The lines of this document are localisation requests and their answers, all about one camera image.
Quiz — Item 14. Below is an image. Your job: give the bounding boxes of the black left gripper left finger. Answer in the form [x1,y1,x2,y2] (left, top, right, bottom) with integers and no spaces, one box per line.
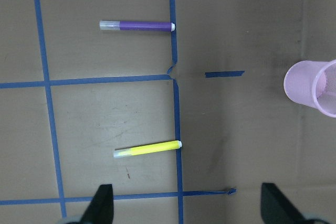
[80,184,113,224]

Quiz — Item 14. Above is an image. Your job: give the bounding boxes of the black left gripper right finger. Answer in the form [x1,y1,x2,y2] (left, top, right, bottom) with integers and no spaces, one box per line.
[260,183,306,224]

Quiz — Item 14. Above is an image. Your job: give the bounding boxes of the purple marker pen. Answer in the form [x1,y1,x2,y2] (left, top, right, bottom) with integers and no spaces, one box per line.
[99,20,176,32]

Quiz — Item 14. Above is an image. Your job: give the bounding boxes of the pink mesh cup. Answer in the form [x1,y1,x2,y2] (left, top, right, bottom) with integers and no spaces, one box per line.
[283,60,335,118]

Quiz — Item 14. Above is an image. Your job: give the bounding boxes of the yellow marker pen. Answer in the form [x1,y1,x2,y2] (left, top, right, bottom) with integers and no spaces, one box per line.
[113,140,183,158]

